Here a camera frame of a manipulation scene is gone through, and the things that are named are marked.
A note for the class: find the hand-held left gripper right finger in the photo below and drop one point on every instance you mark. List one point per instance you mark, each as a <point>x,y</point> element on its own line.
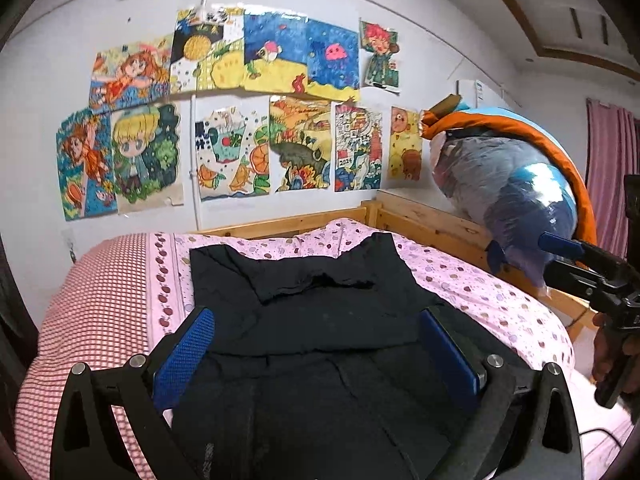
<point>450,355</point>

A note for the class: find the wooden bed frame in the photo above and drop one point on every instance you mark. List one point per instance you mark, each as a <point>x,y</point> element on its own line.
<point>425,220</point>

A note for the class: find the blue bundle in plastic bag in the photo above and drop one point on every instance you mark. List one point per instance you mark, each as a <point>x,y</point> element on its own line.
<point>582,200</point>

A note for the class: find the group of colourful wall drawings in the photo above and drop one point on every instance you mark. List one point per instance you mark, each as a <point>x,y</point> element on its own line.
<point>280,60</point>

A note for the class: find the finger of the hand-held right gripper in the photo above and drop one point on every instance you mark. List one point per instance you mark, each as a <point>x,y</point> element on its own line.
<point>570,282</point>
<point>560,245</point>

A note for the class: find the pink and red patterned quilt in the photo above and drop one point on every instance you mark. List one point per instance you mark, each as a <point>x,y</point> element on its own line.
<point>100,310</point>

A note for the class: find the plastic-wrapped blue bedding bundle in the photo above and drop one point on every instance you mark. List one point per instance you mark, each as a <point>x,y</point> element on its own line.
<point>500,195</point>

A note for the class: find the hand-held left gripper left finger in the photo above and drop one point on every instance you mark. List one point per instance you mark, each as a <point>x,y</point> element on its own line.
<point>185,355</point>

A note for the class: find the dark wooden door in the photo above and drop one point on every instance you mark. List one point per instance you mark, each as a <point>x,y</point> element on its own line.
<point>10,335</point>

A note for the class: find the pink curtain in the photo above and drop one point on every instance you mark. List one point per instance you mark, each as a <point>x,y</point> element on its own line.
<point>607,170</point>

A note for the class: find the person's right hand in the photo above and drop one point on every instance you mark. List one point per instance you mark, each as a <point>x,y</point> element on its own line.
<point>604,350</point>

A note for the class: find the black jacket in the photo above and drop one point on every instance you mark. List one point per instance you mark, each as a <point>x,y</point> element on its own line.
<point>310,310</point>

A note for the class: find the white air conditioner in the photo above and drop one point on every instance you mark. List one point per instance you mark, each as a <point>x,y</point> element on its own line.
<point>480,91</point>

